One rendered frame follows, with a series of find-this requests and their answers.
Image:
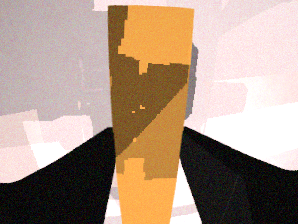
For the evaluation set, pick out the orange bar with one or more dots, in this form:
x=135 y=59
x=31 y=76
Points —
x=149 y=63

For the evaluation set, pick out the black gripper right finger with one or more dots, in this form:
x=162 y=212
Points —
x=230 y=187

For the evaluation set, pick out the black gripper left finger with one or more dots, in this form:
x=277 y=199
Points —
x=71 y=190

